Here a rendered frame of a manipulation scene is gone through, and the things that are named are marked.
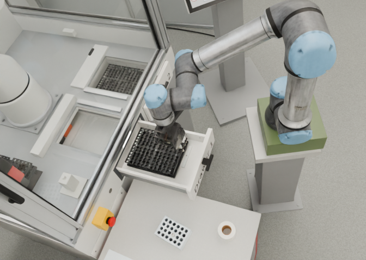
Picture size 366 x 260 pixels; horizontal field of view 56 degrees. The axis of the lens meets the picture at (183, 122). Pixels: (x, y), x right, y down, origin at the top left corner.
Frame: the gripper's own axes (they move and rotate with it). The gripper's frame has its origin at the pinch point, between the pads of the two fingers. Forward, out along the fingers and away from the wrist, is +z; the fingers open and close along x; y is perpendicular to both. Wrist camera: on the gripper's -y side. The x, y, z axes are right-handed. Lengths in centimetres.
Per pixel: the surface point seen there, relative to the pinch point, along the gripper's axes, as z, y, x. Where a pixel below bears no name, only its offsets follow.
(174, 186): 9.6, 15.4, 2.6
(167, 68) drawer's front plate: 7.2, -39.9, -21.2
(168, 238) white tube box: 18.3, 33.8, 5.0
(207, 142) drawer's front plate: 5.1, -4.7, 10.6
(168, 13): 84, -159, -83
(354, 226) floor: 98, -18, 85
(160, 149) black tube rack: 7.8, 2.1, -8.5
